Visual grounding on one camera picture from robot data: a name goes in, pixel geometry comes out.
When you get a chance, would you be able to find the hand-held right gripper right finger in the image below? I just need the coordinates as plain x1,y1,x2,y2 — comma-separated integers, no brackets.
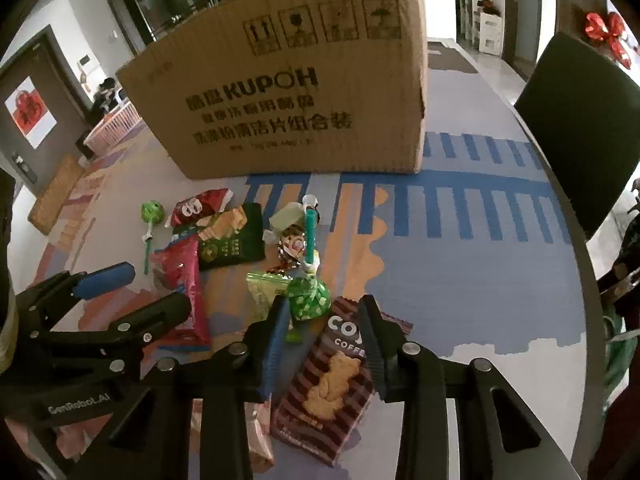
357,294,584,480

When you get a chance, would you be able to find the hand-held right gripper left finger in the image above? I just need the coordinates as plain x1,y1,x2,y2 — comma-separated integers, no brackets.
65,295,292,480

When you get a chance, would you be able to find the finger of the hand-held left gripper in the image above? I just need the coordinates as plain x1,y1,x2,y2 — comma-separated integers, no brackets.
15,261,137,334
30,291,192,387

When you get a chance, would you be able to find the dark green biscuit packet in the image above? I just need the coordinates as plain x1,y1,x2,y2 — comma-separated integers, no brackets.
172,203,267,272

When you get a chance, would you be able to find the white candy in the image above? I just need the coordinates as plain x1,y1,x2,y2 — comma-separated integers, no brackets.
262,201,307,244

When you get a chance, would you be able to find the brown cardboard box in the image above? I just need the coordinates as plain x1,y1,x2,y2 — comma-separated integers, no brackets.
116,0,429,181

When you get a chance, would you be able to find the pink snack packet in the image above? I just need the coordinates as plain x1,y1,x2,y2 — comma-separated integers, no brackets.
149,237,212,352

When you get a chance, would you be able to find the yellow-green snack packet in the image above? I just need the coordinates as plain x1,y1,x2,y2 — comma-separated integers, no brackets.
245,271,296,321

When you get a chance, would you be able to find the green polka dot lollipop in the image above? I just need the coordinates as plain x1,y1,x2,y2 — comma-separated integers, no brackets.
284,265,332,345

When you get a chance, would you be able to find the brown striped biscuit packet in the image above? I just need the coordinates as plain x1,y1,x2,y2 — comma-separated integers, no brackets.
272,296,415,467

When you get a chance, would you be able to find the small green lollipop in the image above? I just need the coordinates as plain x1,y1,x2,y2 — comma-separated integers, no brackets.
140,200,166,276

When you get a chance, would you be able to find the peach snack packet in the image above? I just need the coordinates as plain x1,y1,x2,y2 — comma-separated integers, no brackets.
244,400,276,471

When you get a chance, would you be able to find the woven straw tray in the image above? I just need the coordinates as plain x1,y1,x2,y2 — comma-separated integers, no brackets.
27,154,86,236

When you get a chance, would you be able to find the cartoon print candy packet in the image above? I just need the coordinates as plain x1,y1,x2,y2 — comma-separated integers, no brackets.
270,227,311,276

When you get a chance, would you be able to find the red chocolate packet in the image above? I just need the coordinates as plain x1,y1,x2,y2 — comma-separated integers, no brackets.
170,188,234,229

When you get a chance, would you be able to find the teal stick candy toy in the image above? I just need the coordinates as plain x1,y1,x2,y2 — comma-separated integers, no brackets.
300,194,322,269

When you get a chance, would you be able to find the pink plastic basket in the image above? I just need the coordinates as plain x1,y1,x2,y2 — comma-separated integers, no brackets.
82,100,146,159

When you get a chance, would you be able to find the red and white door poster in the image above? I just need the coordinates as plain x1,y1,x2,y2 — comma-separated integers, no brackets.
4,76,57,150

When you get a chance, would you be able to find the dark object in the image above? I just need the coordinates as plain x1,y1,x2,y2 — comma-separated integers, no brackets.
92,77,124,111

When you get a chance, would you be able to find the dark entrance door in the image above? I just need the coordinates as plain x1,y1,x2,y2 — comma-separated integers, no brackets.
0,25,99,196

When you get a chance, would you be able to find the green and white cloth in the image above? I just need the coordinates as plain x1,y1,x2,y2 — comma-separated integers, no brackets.
602,305,636,401

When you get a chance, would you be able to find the dark green chair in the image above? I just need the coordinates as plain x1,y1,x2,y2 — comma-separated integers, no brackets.
514,31,640,256

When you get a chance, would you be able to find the white shelf unit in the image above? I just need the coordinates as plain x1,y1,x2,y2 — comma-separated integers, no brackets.
457,0,505,56

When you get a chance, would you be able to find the dark interior door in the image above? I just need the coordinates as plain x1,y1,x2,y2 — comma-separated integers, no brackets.
502,0,544,81

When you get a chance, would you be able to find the red ribbon bow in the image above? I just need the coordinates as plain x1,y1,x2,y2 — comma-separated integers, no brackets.
584,11,634,69

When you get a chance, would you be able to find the door handle lock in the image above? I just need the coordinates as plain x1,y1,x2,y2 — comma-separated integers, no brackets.
10,151,39,184

